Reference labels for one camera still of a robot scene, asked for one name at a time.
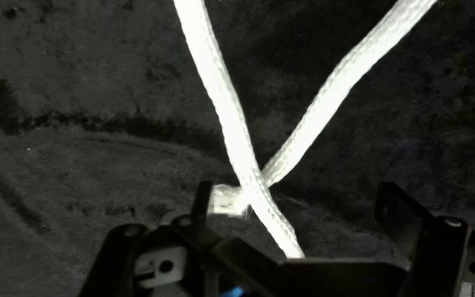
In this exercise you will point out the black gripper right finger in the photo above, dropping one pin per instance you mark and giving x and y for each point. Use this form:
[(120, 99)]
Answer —
[(405, 220)]

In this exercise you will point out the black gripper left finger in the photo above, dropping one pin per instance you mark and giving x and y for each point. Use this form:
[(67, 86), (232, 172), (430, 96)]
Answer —
[(202, 201)]

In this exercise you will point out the black table cloth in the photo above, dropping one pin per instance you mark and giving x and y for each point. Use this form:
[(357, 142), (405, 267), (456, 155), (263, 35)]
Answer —
[(105, 121)]

